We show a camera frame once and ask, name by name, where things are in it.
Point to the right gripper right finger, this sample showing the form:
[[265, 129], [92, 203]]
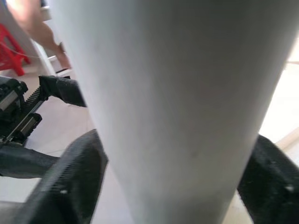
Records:
[[268, 186]]

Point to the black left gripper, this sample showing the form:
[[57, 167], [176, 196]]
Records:
[[14, 109]]

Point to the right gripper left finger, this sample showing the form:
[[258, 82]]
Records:
[[70, 182]]

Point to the white plastic table leg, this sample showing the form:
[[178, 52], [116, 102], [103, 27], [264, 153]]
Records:
[[175, 93]]

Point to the white chair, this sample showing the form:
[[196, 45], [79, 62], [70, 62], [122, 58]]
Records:
[[44, 63]]

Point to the red plastic stool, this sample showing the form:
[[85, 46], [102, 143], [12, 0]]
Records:
[[9, 53]]

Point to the seated person in blue shorts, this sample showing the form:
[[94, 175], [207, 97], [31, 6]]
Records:
[[44, 32]]

